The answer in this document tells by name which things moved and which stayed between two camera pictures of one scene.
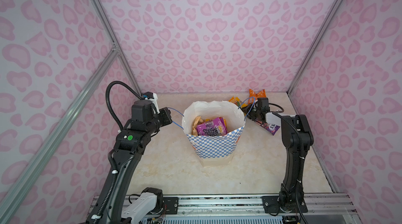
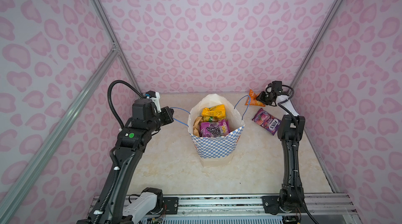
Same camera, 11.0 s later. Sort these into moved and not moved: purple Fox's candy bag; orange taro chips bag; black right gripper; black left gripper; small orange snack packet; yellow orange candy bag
Moved: yellow orange candy bag; black right gripper
Not moved: purple Fox's candy bag; orange taro chips bag; black left gripper; small orange snack packet
